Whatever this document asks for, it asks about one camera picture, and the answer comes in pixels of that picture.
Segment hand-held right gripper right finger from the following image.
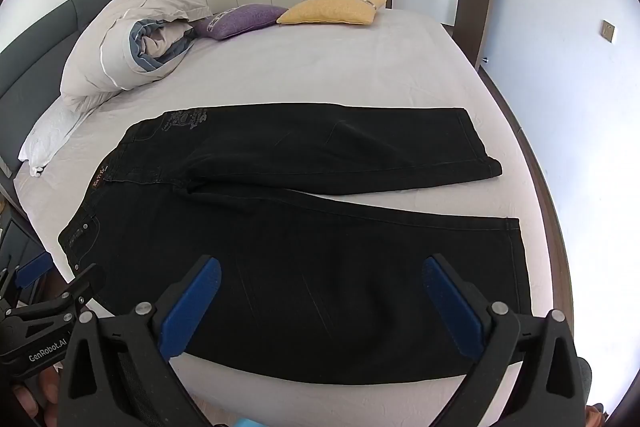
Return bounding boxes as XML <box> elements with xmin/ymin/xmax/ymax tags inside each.
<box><xmin>422</xmin><ymin>253</ymin><xmax>586</xmax><ymax>427</ymax></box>

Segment purple cushion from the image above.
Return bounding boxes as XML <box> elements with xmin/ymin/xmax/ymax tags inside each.
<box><xmin>192</xmin><ymin>3</ymin><xmax>290</xmax><ymax>40</ymax></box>

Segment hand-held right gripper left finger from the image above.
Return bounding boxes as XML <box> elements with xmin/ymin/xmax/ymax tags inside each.
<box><xmin>57</xmin><ymin>255</ymin><xmax>223</xmax><ymax>427</ymax></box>

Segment white pillow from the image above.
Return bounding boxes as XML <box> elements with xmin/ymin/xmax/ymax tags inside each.
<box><xmin>18</xmin><ymin>99</ymin><xmax>101</xmax><ymax>178</ymax></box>

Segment person's left hand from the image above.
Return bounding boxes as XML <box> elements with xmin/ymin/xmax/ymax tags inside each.
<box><xmin>10</xmin><ymin>367</ymin><xmax>63</xmax><ymax>427</ymax></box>

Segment dark nightstand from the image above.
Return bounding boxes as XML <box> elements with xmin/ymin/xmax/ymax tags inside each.
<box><xmin>0</xmin><ymin>207</ymin><xmax>48</xmax><ymax>275</ymax></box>

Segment grey padded headboard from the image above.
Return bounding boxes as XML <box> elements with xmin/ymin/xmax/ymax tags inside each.
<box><xmin>0</xmin><ymin>0</ymin><xmax>178</xmax><ymax>178</ymax></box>

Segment black pants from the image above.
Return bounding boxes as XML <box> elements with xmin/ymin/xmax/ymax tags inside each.
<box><xmin>57</xmin><ymin>103</ymin><xmax>532</xmax><ymax>385</ymax></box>

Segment folded beige duvet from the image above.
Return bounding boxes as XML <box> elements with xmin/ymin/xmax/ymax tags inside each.
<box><xmin>60</xmin><ymin>0</ymin><xmax>213</xmax><ymax>112</ymax></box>

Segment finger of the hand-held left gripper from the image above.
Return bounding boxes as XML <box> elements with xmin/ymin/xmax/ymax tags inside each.
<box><xmin>10</xmin><ymin>263</ymin><xmax>107</xmax><ymax>328</ymax></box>
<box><xmin>0</xmin><ymin>252</ymin><xmax>53</xmax><ymax>305</ymax></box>

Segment yellow cushion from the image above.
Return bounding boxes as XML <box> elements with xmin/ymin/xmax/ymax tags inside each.
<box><xmin>276</xmin><ymin>0</ymin><xmax>387</xmax><ymax>26</ymax></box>

